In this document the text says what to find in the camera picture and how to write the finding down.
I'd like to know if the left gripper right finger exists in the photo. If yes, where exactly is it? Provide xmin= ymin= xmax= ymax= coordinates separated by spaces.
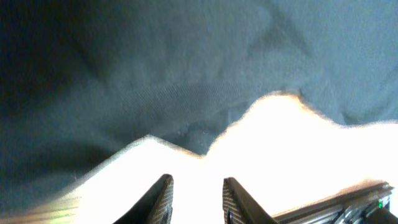
xmin=222 ymin=177 xmax=277 ymax=224

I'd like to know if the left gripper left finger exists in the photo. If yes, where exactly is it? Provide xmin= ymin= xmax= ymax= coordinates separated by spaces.
xmin=114 ymin=174 xmax=174 ymax=224

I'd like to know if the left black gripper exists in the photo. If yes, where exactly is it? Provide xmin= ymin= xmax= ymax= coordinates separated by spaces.
xmin=274 ymin=182 xmax=394 ymax=224

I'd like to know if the black t-shirt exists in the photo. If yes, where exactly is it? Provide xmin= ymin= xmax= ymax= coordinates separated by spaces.
xmin=1 ymin=0 xmax=397 ymax=213

